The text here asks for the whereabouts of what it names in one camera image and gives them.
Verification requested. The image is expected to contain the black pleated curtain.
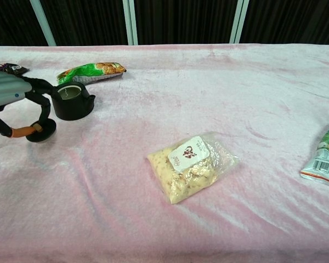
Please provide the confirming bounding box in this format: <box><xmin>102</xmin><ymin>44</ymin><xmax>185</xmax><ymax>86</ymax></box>
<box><xmin>0</xmin><ymin>0</ymin><xmax>329</xmax><ymax>47</ymax></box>

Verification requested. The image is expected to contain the pink fleece table cloth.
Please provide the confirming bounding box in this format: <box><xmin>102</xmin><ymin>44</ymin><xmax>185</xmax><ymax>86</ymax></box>
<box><xmin>0</xmin><ymin>43</ymin><xmax>329</xmax><ymax>263</ymax></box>

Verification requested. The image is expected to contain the dark purple snack packet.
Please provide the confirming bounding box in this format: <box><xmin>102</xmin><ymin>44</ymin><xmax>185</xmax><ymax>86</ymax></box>
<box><xmin>0</xmin><ymin>62</ymin><xmax>30</xmax><ymax>77</ymax></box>

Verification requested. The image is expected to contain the white green barcode snack bag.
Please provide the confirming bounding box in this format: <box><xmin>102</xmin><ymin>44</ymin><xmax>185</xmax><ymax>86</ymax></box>
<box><xmin>299</xmin><ymin>120</ymin><xmax>329</xmax><ymax>189</ymax></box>

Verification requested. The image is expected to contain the black lid with wooden knob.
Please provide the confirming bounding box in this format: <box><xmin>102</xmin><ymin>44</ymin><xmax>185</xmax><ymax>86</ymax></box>
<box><xmin>25</xmin><ymin>118</ymin><xmax>57</xmax><ymax>143</ymax></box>

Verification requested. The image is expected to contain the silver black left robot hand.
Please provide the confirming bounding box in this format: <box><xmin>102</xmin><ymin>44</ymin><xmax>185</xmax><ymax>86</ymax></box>
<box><xmin>0</xmin><ymin>70</ymin><xmax>54</xmax><ymax>139</ymax></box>

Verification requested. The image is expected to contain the white double frame post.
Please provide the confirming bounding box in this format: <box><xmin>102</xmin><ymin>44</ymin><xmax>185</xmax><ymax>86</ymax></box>
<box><xmin>122</xmin><ymin>0</ymin><xmax>139</xmax><ymax>46</ymax></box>
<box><xmin>229</xmin><ymin>0</ymin><xmax>249</xmax><ymax>44</ymax></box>

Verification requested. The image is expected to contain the clear bag of yellow snacks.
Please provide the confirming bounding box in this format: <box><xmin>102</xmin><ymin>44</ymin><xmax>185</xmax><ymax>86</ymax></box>
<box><xmin>146</xmin><ymin>131</ymin><xmax>240</xmax><ymax>205</ymax></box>

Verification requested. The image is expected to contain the slanted white frame post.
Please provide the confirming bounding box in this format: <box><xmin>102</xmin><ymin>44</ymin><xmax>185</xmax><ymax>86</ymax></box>
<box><xmin>29</xmin><ymin>0</ymin><xmax>57</xmax><ymax>47</ymax></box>

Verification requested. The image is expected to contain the black teapot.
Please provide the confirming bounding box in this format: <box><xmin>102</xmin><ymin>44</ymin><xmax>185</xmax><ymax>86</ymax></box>
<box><xmin>51</xmin><ymin>82</ymin><xmax>97</xmax><ymax>121</ymax></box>

